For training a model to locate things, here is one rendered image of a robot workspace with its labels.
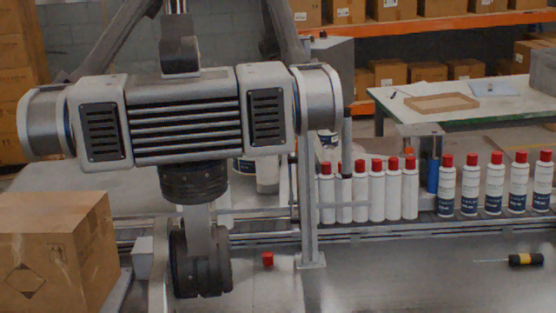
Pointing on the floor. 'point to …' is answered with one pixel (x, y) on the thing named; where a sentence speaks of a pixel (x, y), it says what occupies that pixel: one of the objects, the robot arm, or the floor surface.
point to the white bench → (464, 119)
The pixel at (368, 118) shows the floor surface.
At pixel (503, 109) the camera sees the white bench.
